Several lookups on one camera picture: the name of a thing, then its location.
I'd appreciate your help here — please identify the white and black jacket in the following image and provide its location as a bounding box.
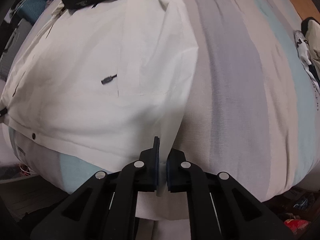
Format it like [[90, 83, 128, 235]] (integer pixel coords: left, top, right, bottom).
[[1, 0, 198, 220]]

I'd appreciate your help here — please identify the folded clothes pile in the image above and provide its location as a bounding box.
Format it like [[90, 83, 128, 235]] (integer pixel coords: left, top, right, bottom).
[[294, 17, 319, 93]]

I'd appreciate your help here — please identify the striped bed sheet mattress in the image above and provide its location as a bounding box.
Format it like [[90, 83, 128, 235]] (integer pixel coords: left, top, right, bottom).
[[0, 0, 320, 240]]

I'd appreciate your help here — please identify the silver hard suitcase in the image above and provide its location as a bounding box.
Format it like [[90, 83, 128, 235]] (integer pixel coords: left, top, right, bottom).
[[1, 20, 32, 81]]

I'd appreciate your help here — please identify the teal hard suitcase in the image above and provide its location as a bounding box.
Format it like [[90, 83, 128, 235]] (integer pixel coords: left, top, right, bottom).
[[16, 0, 48, 25]]

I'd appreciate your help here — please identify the wooden headboard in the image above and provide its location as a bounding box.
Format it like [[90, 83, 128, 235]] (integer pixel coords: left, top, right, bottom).
[[285, 0, 320, 26]]

